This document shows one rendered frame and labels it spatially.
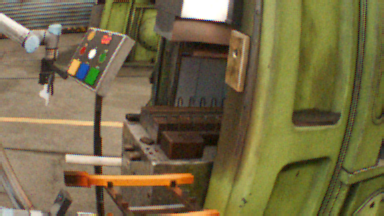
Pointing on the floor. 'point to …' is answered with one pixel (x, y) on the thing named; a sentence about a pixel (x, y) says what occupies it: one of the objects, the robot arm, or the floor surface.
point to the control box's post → (97, 148)
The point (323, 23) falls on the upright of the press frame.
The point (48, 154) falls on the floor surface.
